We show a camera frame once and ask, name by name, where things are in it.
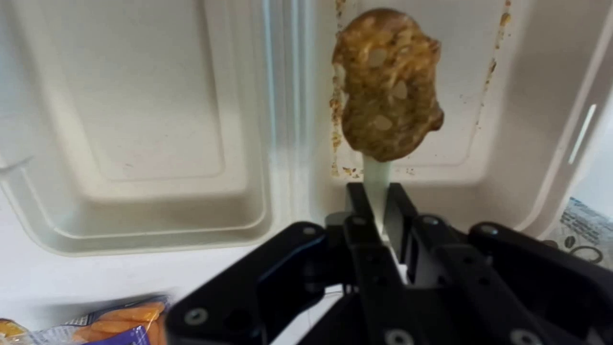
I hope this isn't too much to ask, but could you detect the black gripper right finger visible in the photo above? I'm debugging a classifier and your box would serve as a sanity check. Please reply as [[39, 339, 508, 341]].
[[384, 180, 613, 345]]

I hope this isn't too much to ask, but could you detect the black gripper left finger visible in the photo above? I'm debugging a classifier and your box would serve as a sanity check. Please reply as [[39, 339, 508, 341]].
[[165, 180, 418, 345]]

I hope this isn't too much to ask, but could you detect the white plastic spoon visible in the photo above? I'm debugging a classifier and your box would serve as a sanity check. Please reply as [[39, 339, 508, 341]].
[[361, 155, 395, 241]]

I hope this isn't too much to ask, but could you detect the large brown cookie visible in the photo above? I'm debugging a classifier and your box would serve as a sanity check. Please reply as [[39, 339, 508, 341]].
[[330, 5, 447, 163]]

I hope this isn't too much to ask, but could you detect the beige clamshell food pack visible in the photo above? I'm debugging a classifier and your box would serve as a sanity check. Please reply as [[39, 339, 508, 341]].
[[0, 0, 613, 256]]

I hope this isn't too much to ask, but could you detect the orange snack packet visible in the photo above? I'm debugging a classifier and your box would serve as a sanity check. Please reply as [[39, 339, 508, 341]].
[[0, 293, 171, 345]]

